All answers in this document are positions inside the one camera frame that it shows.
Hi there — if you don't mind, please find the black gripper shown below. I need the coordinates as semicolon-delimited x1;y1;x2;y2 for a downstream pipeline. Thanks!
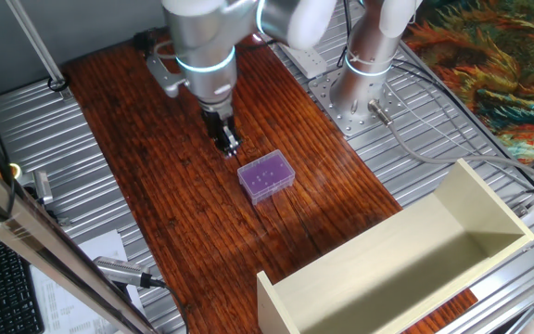
201;104;243;158

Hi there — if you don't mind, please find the clear box with purple insert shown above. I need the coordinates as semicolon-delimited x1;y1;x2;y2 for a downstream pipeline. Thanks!
236;148;297;206

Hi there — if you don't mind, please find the cream wooden shelf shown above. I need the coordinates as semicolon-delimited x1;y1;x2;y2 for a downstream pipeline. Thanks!
256;158;534;334

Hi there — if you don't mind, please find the brown wood grain board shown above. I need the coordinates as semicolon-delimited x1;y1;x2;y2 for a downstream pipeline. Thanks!
62;12;479;334

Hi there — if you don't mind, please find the white power strip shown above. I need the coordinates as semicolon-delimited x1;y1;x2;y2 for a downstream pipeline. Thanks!
278;42;328;80

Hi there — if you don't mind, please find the printed paper sheet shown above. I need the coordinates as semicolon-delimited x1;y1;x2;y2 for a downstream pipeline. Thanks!
30;229;132;334

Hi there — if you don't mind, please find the black keyboard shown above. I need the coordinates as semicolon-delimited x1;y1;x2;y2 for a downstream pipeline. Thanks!
0;222;45;334

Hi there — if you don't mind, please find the colourful painted cloth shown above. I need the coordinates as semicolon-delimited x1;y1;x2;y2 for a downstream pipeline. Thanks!
403;0;534;163

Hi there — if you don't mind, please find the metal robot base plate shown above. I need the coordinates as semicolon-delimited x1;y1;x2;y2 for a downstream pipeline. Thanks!
307;69;407;137

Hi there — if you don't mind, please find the silver camera with ribbed housing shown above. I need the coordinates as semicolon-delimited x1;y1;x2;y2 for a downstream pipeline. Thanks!
92;255;154;289

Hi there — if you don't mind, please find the thick grey robot cable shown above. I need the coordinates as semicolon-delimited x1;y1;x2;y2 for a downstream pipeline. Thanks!
367;98;534;187

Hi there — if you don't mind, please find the slanted aluminium frame post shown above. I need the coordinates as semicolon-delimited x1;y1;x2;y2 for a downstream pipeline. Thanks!
6;0;71;94

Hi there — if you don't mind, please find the aluminium frame beam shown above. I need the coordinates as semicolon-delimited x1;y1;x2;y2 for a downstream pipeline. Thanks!
0;134;158;334

